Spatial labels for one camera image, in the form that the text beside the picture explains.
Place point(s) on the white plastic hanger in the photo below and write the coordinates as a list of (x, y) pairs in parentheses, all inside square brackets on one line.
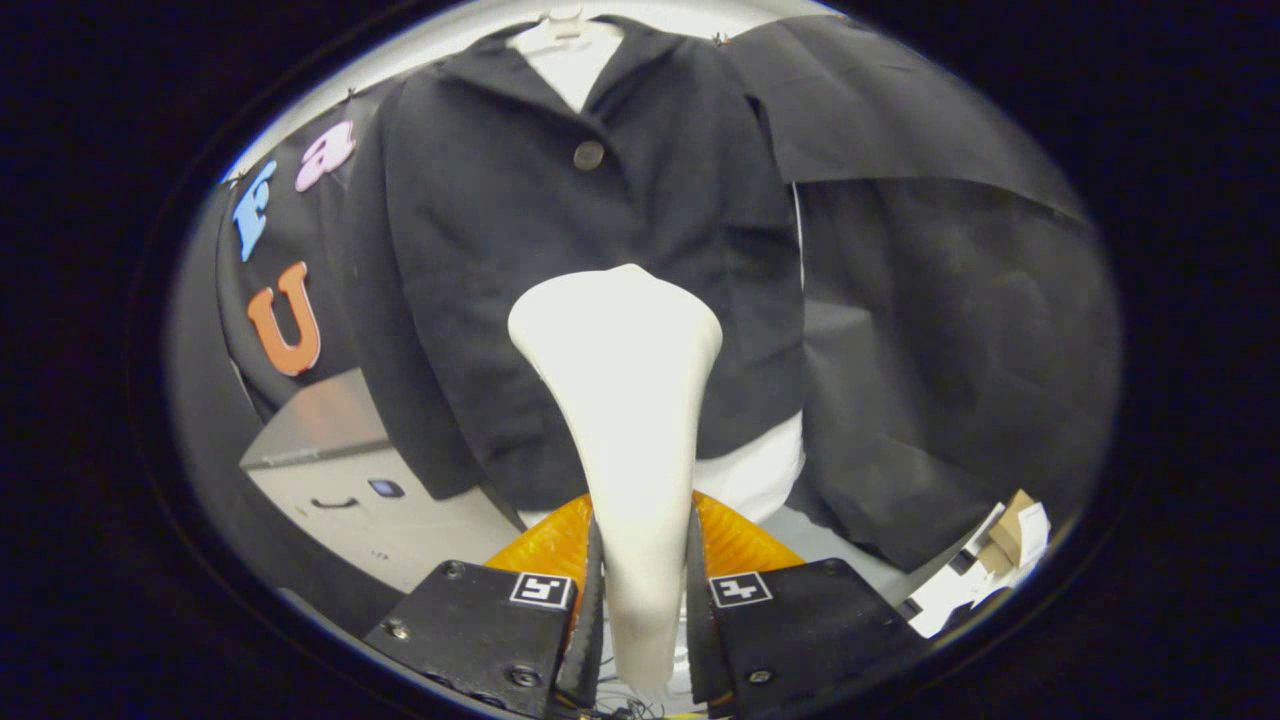
[(562, 22)]

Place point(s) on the black backdrop cloth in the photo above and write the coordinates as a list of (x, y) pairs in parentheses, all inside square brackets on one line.
[(950, 350)]

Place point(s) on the grey drawer cabinet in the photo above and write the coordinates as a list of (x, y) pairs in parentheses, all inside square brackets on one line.
[(400, 530)]

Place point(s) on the white paper sheets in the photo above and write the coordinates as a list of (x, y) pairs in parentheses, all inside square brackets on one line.
[(950, 600)]

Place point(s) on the black button jacket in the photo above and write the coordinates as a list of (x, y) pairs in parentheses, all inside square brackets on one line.
[(480, 250)]

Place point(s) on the white garment steamer head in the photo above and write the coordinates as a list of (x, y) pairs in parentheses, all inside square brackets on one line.
[(625, 400)]

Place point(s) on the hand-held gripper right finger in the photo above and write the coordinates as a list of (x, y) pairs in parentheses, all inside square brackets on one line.
[(700, 640)]

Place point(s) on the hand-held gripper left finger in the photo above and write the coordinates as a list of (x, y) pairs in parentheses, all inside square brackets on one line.
[(590, 640)]

